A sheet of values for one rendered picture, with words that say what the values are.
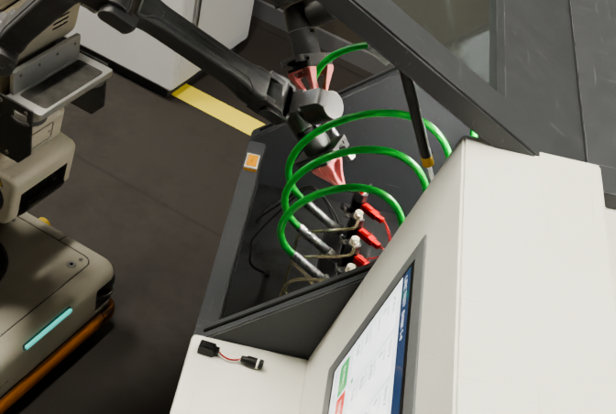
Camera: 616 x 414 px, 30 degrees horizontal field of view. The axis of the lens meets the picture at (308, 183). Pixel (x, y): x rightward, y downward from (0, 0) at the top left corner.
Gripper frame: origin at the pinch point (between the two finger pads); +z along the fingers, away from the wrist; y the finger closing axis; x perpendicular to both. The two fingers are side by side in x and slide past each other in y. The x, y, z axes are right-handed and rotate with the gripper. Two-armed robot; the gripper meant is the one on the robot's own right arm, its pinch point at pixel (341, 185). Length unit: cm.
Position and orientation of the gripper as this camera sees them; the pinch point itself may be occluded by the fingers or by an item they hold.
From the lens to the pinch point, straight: 232.8
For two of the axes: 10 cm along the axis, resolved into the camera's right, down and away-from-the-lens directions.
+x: 3.7, -5.2, 7.7
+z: 5.1, 8.1, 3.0
